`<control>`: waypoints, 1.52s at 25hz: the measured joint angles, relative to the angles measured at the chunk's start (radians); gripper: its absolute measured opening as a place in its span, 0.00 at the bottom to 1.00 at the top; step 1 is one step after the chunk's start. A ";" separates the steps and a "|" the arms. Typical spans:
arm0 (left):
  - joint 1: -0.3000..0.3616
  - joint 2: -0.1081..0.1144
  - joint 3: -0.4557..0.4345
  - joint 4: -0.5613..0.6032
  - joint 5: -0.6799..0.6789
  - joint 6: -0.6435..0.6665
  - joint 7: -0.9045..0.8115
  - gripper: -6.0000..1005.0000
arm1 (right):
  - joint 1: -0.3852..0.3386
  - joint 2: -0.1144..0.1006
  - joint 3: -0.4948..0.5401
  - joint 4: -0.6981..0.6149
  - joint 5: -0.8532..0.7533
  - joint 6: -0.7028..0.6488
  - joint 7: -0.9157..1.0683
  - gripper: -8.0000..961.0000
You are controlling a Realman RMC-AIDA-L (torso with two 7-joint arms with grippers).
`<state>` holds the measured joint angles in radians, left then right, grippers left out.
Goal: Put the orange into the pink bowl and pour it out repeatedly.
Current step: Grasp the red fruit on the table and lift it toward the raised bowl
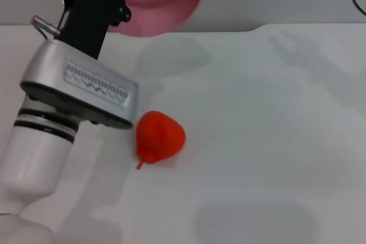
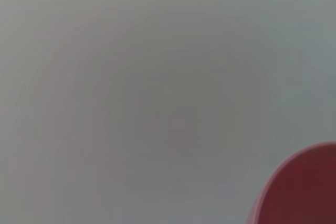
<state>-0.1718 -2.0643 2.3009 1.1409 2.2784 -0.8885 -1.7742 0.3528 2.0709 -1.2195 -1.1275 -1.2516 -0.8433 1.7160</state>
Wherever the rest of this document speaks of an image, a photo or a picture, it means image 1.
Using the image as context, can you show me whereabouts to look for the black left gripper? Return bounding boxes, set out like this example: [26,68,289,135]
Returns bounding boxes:
[51,0,133,59]

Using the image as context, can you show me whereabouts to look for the pink plastic bowl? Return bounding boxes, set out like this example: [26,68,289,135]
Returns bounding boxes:
[108,0,205,38]

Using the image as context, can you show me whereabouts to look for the orange toy fruit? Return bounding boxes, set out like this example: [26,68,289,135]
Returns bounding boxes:
[134,110,186,170]

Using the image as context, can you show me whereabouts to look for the left arm cable with plug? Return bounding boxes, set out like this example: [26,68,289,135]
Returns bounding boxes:
[30,14,61,41]

